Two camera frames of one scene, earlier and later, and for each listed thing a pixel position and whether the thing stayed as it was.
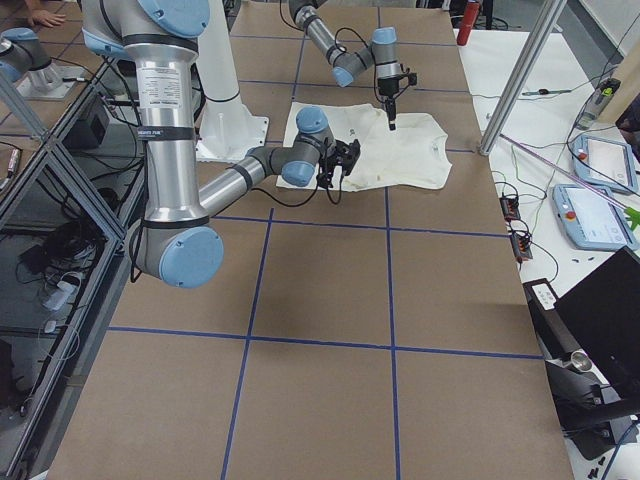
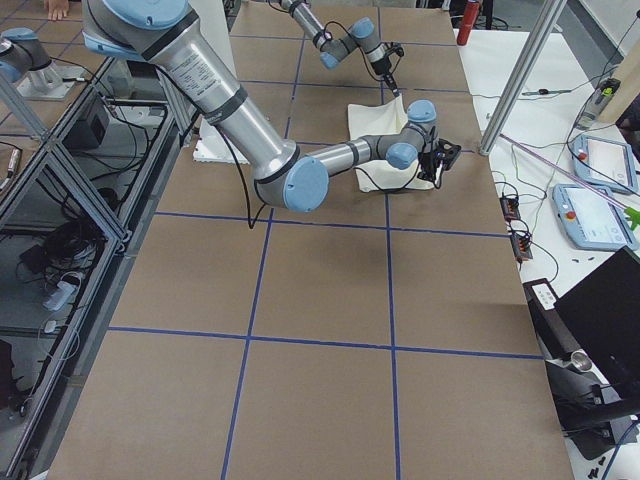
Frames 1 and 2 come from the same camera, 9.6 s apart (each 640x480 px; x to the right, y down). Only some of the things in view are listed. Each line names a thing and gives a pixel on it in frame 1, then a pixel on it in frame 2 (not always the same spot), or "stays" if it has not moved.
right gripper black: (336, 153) -> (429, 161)
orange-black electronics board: (510, 207) stays
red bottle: (472, 10) stays
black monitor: (589, 338) stays
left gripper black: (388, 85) -> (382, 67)
